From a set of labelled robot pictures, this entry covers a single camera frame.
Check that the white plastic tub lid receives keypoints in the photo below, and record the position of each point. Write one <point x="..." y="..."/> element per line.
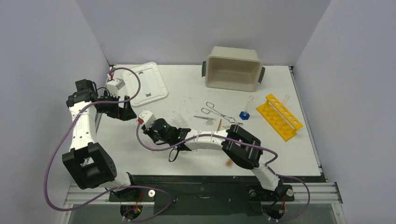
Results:
<point x="152" y="88"/>

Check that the metal crucible tongs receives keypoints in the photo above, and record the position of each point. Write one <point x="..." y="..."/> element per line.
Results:
<point x="210" y="108"/>

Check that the black base frame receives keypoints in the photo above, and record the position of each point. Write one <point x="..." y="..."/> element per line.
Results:
<point x="205" y="195"/>

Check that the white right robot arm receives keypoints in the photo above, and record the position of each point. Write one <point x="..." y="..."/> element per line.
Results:
<point x="243" y="148"/>

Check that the beige plastic tub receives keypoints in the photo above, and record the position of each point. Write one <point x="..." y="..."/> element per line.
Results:
<point x="233" y="69"/>

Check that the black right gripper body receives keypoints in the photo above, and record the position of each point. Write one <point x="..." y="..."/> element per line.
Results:
<point x="148" y="130"/>

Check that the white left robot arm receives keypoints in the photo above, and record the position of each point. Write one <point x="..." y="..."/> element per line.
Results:
<point x="87" y="161"/>

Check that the small clear stopper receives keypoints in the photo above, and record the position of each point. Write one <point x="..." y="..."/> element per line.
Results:
<point x="209" y="122"/>

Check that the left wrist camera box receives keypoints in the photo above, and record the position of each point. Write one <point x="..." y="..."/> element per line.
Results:
<point x="114" y="86"/>

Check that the metal tweezers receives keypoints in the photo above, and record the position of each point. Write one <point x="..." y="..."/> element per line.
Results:
<point x="206" y="118"/>

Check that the yellow test tube rack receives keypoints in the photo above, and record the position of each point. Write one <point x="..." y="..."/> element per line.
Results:
<point x="279" y="118"/>

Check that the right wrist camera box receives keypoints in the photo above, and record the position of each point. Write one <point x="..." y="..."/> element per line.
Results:
<point x="146" y="118"/>

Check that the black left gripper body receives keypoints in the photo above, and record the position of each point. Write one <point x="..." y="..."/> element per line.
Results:
<point x="112" y="110"/>

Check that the test tube brush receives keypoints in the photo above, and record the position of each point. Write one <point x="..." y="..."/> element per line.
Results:
<point x="229" y="163"/>

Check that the graduated cylinder blue base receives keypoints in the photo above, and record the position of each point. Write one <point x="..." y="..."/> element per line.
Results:
<point x="244" y="115"/>

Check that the small clear beaker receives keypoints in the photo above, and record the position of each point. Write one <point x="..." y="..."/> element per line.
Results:
<point x="177" y="119"/>

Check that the rainbow plastic spoon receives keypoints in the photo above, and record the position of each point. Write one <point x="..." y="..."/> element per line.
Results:
<point x="219" y="125"/>

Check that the large clear test tube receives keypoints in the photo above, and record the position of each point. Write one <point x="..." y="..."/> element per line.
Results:
<point x="285" y="100"/>

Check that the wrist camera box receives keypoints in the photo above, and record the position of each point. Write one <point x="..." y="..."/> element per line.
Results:
<point x="114" y="86"/>
<point x="146" y="118"/>

